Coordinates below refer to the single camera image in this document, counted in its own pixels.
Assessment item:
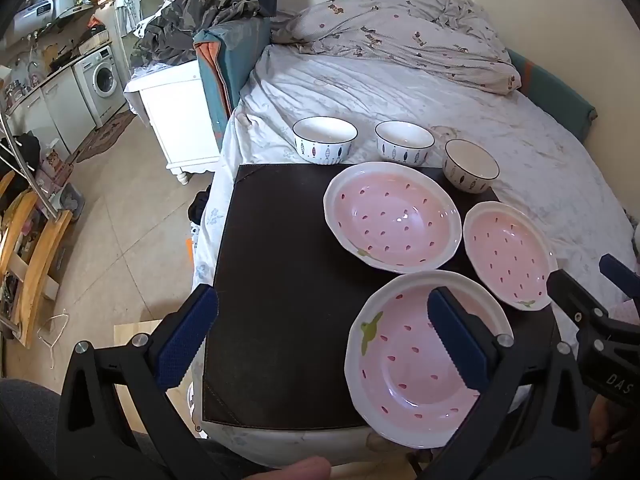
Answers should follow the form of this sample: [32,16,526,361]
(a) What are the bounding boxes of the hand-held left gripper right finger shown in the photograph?
[425,287,593,480]

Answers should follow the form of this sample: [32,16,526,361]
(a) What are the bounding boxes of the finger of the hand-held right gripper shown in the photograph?
[547,270,608,333]
[600,254,640,306]

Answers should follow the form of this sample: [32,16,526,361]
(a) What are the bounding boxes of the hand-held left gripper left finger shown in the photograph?
[54,284,221,480]

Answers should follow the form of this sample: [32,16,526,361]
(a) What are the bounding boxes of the large pink strawberry plate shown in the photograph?
[322,161,462,268]
[344,270,516,450]

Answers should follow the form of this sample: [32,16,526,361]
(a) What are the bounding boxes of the white fish-pattern bowl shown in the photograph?
[292,116,359,165]
[375,121,436,166]
[443,139,500,194]

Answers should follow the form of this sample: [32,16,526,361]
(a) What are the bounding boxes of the person's left hand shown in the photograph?
[255,455,332,480]

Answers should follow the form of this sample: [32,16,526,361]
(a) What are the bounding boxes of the small pink strawberry plate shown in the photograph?
[462,201,558,311]

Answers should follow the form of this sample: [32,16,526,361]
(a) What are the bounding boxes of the black leather mat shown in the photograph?
[200,162,561,431]

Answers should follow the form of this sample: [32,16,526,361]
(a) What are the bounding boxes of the white clothes hanger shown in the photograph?
[37,312,71,376]

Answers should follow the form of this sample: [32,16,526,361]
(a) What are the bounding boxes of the black slippers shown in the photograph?
[189,185,213,223]

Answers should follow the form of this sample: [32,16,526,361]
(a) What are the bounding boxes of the wooden rack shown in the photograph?
[0,170,73,351]

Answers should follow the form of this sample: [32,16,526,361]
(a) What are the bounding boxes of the grey waste bin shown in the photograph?
[55,182,86,223]

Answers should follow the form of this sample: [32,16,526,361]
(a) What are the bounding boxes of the teal cushion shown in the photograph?
[505,47,598,141]

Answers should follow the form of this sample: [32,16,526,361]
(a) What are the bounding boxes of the patterned floor rug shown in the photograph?
[75,110,136,163]

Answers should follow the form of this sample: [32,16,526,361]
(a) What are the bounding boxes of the white nightstand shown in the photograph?
[125,57,223,186]

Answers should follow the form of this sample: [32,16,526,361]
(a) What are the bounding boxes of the black hanging clothes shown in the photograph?
[0,132,41,181]

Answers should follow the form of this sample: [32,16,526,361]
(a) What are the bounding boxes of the white kitchen cabinet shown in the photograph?
[5,67,98,156]

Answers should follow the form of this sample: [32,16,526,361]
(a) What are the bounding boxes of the white washing machine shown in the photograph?
[72,45,128,128]

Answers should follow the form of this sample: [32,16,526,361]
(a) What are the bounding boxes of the teal orange folded quilt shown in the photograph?
[194,17,273,151]

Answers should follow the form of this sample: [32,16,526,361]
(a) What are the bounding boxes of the grey printed quilt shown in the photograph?
[272,0,516,96]

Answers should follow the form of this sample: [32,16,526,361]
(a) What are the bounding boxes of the camouflage clothing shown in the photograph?
[137,0,263,66]

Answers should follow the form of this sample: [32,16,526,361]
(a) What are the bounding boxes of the white hanging shirt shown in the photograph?
[115,0,143,36]

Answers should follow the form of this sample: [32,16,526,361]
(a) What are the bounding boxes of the white water heater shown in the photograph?
[12,0,76,36]

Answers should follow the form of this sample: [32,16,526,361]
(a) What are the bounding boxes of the metal rail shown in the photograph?
[0,110,56,216]

